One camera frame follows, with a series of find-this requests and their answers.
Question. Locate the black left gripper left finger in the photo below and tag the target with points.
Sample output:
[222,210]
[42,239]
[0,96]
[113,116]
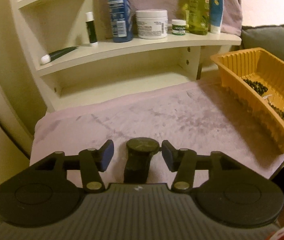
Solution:
[51,189]

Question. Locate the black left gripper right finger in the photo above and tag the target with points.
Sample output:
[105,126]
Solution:
[222,188]

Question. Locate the black wristwatch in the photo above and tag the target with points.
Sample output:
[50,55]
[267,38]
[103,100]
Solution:
[140,153]

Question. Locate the orange plastic tray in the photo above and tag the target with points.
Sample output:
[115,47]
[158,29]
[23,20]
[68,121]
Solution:
[256,78]

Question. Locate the dark green tube white cap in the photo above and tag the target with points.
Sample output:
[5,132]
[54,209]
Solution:
[55,55]

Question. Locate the grey cushion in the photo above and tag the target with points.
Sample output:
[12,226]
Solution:
[268,37]

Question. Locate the small green-label jar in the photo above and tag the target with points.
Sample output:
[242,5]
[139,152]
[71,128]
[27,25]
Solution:
[178,27]

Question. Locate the cream wooden shelf unit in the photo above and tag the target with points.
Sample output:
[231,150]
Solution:
[89,74]

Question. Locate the black white lip balm stick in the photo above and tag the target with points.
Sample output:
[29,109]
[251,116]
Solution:
[91,29]

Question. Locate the white cream jar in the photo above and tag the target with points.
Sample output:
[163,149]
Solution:
[151,24]

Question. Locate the green olive spray bottle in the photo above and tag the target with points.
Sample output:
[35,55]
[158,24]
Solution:
[198,18]

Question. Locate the blue white cream tube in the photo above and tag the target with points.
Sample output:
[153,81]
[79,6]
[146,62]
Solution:
[216,15]

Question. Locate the blue spray bottle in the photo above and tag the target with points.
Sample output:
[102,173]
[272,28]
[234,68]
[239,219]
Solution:
[120,12]

